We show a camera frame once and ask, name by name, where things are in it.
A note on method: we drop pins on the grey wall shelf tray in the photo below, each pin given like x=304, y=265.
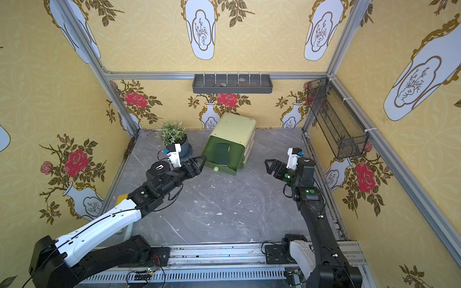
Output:
x=232, y=83

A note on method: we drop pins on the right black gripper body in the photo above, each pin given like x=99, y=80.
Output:
x=280, y=170

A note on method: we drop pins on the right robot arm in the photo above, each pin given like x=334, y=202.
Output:
x=322, y=263

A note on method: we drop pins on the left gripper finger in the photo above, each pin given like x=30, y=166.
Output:
x=201, y=164
x=200, y=158

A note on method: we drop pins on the green top drawer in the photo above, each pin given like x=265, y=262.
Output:
x=234, y=153

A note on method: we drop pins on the green scrub sponge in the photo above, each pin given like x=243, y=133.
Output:
x=222, y=157

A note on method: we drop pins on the black wire mesh basket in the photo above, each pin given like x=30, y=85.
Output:
x=343, y=131

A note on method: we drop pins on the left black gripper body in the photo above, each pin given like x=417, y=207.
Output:
x=192, y=168

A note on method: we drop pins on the green drawer cabinet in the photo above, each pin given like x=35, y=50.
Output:
x=239, y=130

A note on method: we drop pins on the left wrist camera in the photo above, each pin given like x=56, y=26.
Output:
x=173, y=153

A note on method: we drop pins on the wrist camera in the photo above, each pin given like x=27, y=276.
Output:
x=294, y=154
x=173, y=153

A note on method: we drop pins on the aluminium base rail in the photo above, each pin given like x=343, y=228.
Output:
x=207, y=263

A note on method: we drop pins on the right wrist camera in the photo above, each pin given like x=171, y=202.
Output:
x=294, y=154

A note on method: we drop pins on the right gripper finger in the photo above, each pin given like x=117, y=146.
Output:
x=270, y=168
x=270, y=162

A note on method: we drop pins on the potted green plant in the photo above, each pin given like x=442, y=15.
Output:
x=171, y=133

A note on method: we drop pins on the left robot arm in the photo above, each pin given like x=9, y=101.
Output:
x=72, y=258

